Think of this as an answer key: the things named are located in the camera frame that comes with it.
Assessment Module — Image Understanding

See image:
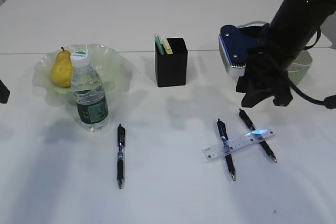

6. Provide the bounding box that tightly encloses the green plastic woven basket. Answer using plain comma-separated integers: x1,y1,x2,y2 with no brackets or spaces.
237,20,313,87

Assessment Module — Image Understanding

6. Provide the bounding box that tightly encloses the yellow utility knife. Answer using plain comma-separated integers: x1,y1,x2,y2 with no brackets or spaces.
161,37,173,55

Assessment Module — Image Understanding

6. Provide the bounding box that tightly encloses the green wavy glass plate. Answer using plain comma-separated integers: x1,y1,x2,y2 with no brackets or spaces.
32,44,124,105

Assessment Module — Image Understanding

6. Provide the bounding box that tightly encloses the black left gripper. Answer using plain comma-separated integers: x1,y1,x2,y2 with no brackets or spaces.
0,80,10,103

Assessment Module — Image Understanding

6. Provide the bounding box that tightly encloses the black pen middle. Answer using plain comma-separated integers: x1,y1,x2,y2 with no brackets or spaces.
217,119,236,181

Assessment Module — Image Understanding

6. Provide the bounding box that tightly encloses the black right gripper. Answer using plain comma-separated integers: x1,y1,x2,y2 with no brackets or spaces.
235,23,293,108

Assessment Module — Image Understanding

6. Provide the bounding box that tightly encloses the silver blue wrist camera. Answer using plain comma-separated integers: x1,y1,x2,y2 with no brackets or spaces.
218,25,248,77

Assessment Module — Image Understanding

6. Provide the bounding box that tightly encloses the yellow pear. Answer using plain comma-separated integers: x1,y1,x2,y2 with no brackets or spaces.
50,47,74,88

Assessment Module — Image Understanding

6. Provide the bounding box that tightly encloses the clear plastic water bottle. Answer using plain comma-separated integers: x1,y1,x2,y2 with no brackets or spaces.
70,51,109,132

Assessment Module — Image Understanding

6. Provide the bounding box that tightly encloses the black pen right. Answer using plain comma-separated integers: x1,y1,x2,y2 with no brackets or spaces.
238,109,277,163

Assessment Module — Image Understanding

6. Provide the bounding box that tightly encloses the clear plastic ruler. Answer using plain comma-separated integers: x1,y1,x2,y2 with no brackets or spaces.
202,128,275,161

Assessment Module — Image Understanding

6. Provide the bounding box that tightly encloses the black pen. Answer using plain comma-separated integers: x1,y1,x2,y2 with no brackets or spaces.
117,124,125,189
238,109,277,163
217,119,236,181

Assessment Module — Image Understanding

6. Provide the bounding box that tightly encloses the mint green utility knife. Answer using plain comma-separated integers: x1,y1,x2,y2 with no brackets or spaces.
153,31,165,55

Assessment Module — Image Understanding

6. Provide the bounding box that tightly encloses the black pen left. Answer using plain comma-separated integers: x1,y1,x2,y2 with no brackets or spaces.
117,124,125,189

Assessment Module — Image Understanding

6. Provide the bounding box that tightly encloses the black square pen holder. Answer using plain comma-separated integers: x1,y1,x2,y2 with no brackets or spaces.
154,38,188,88

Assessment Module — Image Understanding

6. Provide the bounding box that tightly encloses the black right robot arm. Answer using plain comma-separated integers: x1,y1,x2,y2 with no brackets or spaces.
236,0,335,109

